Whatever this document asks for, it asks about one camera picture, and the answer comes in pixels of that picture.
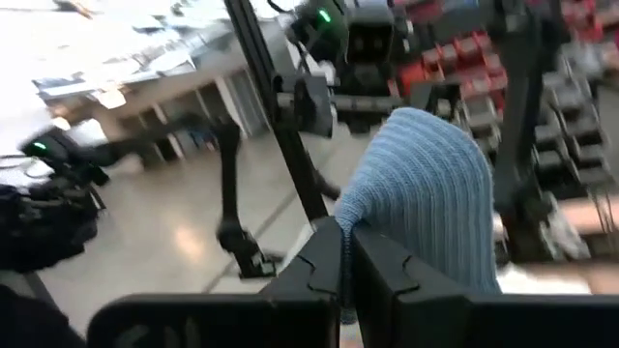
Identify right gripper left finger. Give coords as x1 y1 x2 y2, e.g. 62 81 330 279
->
86 216 345 348

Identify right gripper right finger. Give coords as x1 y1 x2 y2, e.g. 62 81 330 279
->
351 224 619 348

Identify light blue knit sock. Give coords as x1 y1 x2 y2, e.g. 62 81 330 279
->
334 106 502 325

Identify white workbench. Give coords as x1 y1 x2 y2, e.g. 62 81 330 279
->
28 47 272 163

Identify red and grey bin rack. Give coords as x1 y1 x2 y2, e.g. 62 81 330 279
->
396 0 619 194

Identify black aluminium frame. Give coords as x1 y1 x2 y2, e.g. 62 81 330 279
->
224 0 550 265

